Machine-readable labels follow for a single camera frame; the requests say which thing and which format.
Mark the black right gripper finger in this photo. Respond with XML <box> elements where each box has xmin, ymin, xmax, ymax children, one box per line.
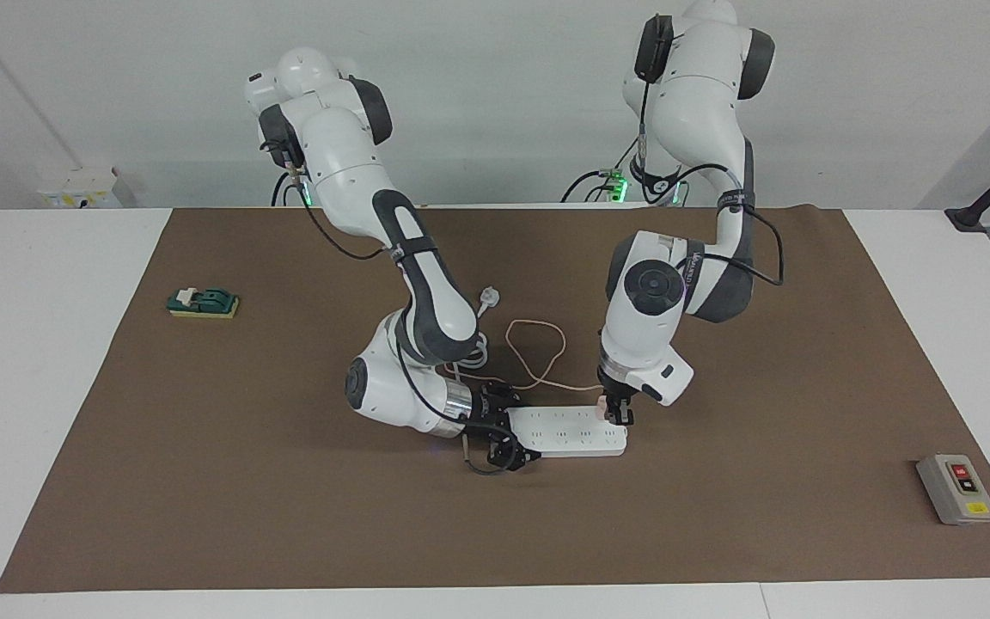
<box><xmin>486</xmin><ymin>434</ymin><xmax>541</xmax><ymax>475</ymax></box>
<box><xmin>482</xmin><ymin>383</ymin><xmax>530</xmax><ymax>415</ymax></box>

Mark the white power strip with cord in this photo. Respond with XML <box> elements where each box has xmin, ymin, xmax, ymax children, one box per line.
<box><xmin>448</xmin><ymin>288</ymin><xmax>630</xmax><ymax>458</ymax></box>

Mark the pink charging cable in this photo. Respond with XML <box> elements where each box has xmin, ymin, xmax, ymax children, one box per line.
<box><xmin>505</xmin><ymin>319</ymin><xmax>606</xmax><ymax>392</ymax></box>

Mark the brown table mat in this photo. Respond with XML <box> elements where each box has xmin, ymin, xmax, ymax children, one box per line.
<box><xmin>0</xmin><ymin>206</ymin><xmax>990</xmax><ymax>594</ymax></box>

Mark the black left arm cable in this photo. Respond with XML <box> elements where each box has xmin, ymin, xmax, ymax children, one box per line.
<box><xmin>637</xmin><ymin>13</ymin><xmax>785</xmax><ymax>287</ymax></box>

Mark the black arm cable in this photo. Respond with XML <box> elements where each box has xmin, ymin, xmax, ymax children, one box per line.
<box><xmin>272</xmin><ymin>129</ymin><xmax>500</xmax><ymax>476</ymax></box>
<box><xmin>637</xmin><ymin>13</ymin><xmax>785</xmax><ymax>287</ymax></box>

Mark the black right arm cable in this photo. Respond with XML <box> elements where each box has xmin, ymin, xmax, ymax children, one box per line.
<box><xmin>272</xmin><ymin>129</ymin><xmax>500</xmax><ymax>476</ymax></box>

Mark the grey on-off switch box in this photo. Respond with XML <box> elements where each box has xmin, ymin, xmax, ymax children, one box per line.
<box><xmin>916</xmin><ymin>454</ymin><xmax>990</xmax><ymax>526</ymax></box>

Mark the white wall socket box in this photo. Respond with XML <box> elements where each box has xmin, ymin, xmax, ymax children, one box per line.
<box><xmin>38</xmin><ymin>168</ymin><xmax>122</xmax><ymax>209</ymax></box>

